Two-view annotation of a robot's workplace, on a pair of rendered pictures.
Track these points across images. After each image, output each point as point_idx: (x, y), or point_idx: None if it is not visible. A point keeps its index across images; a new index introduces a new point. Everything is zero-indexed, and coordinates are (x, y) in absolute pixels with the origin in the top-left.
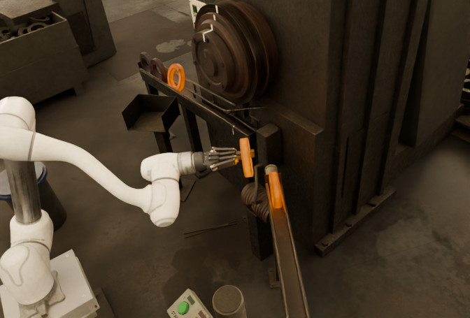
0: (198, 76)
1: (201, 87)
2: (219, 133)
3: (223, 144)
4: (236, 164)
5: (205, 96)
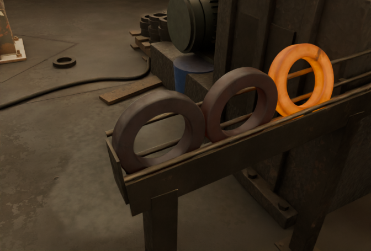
0: (367, 29)
1: (370, 50)
2: (359, 128)
3: (356, 145)
4: (370, 156)
5: (363, 68)
